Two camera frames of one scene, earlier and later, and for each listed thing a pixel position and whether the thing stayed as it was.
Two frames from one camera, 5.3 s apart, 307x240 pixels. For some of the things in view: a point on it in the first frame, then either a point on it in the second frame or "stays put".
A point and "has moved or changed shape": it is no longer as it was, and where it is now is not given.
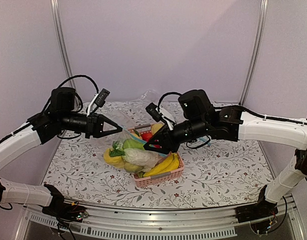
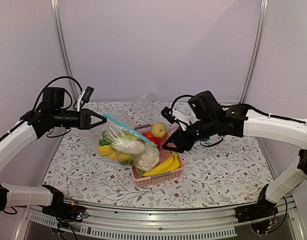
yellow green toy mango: (132, 168) -> (124, 159)
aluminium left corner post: (56, 10) stays put
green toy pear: (131, 143) -> (106, 140)
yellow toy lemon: (116, 161) -> (107, 151)
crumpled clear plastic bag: (151, 96) stays put
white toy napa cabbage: (146, 158) -> (128, 143)
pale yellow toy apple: (155, 127) stays put
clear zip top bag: (126, 148) has moved or changed shape
